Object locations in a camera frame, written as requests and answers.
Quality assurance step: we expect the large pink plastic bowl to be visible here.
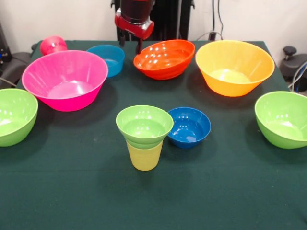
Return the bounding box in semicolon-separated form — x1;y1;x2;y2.
21;49;109;112

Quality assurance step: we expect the black wall cable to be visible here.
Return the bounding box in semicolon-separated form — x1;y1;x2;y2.
212;0;224;34

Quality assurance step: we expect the light blue cable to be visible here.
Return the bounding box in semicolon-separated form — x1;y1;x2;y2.
287;61;307;92

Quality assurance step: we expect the large green plastic bowl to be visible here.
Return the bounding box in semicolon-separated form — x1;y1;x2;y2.
254;91;307;149
0;88;39;148

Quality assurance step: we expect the black computer tower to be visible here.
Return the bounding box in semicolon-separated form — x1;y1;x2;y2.
0;21;12;63

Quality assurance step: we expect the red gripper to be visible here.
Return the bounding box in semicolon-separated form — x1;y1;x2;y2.
114;14;154;55

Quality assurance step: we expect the dark blue plastic bowl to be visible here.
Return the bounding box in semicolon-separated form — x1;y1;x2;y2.
167;107;212;149

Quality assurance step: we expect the light blue plastic bowl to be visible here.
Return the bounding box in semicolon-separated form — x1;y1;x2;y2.
86;45;126;78

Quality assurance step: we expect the grey cable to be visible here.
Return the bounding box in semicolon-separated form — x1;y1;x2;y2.
0;77;17;87

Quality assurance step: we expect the small green plastic bowl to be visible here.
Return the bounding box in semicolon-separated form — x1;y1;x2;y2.
116;104;174;149

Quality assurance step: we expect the yellow plastic cup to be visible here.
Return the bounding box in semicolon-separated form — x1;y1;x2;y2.
126;140;164;172

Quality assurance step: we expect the large orange plastic bowl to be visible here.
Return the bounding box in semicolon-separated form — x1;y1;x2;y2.
195;39;275;97

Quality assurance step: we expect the dark green tablecloth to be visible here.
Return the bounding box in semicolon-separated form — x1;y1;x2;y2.
0;39;307;230

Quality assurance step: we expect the red-orange plastic bowl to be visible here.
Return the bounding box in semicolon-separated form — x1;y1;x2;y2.
133;39;196;81

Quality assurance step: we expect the red plastic cup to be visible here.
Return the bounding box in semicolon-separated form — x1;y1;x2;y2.
39;35;69;56

